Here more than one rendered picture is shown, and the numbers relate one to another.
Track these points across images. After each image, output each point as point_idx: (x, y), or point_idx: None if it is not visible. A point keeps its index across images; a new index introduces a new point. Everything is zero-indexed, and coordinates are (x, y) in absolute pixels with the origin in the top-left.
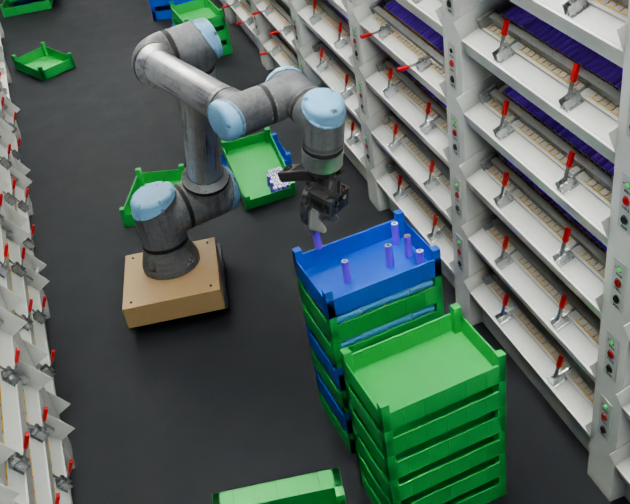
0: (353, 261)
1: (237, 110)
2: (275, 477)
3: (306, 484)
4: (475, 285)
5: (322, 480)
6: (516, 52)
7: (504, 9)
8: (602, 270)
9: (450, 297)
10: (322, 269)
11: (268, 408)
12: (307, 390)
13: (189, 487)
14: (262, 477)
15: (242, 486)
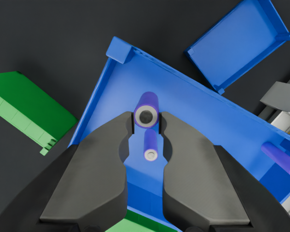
0: (197, 113)
1: None
2: (72, 62)
3: (31, 130)
4: None
5: (42, 137)
6: None
7: None
8: None
9: (287, 70)
10: (155, 79)
11: (114, 12)
12: (146, 28)
13: (25, 12)
14: (66, 54)
15: (52, 47)
